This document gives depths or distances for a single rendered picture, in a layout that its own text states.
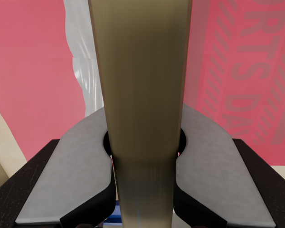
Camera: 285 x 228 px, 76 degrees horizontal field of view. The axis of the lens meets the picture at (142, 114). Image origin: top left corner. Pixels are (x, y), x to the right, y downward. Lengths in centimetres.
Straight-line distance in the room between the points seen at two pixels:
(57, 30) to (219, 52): 20
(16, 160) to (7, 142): 4
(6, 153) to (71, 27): 26
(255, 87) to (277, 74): 3
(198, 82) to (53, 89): 21
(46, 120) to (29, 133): 5
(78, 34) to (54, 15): 3
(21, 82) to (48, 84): 4
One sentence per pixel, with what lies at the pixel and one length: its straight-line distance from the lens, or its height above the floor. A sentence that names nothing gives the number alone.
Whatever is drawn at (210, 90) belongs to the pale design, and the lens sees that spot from 28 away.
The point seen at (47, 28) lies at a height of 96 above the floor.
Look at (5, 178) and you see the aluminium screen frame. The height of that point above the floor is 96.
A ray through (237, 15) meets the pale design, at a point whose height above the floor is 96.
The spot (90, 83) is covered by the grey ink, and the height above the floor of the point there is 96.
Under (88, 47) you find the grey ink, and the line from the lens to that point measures 25.
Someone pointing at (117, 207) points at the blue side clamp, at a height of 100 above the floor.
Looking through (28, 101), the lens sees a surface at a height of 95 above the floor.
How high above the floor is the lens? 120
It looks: 59 degrees down
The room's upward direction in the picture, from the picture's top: 177 degrees counter-clockwise
